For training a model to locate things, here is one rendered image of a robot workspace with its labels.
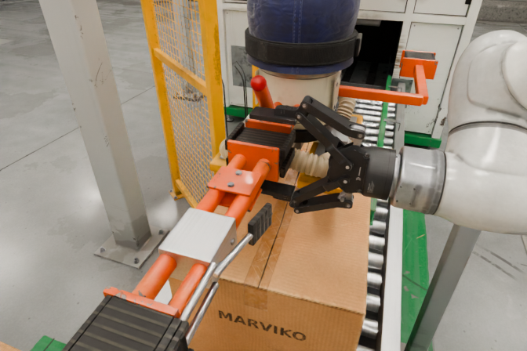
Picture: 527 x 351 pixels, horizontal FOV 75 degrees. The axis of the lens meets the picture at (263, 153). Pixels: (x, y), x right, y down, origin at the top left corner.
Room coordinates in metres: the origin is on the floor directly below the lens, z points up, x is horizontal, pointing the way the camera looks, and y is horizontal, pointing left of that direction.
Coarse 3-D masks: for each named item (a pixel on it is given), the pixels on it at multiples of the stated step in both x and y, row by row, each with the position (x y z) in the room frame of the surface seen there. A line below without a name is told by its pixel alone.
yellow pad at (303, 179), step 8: (352, 120) 0.80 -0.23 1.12; (360, 120) 0.81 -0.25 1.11; (312, 144) 0.69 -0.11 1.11; (320, 144) 0.67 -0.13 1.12; (312, 152) 0.65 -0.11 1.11; (320, 152) 0.64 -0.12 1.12; (304, 176) 0.56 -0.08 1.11; (312, 176) 0.56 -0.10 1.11; (296, 184) 0.55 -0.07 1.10; (304, 184) 0.54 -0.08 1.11; (328, 192) 0.53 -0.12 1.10; (336, 192) 0.52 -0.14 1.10
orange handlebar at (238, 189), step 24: (360, 96) 0.71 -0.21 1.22; (384, 96) 0.69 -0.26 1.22; (408, 96) 0.68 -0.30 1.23; (240, 168) 0.42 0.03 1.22; (264, 168) 0.41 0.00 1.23; (216, 192) 0.36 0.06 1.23; (240, 192) 0.35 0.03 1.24; (240, 216) 0.32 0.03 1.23; (168, 264) 0.24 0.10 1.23; (144, 288) 0.21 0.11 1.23; (192, 288) 0.21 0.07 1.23
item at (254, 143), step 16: (240, 128) 0.51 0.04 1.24; (256, 128) 0.52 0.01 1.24; (272, 128) 0.51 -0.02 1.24; (288, 128) 0.50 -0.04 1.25; (240, 144) 0.45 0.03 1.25; (256, 144) 0.45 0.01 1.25; (272, 144) 0.47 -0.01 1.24; (288, 144) 0.45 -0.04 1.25; (256, 160) 0.44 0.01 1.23; (272, 160) 0.43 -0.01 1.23; (288, 160) 0.46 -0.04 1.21; (272, 176) 0.43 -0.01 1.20
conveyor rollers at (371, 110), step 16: (352, 112) 2.10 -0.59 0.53; (368, 112) 2.07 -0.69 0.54; (368, 128) 1.82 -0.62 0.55; (368, 144) 1.64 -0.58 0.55; (384, 144) 1.69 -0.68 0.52; (384, 208) 1.11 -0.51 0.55; (384, 224) 1.02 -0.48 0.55; (384, 240) 0.93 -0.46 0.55; (368, 272) 0.78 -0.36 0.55; (368, 304) 0.67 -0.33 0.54; (368, 320) 0.61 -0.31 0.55; (368, 336) 0.58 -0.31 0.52
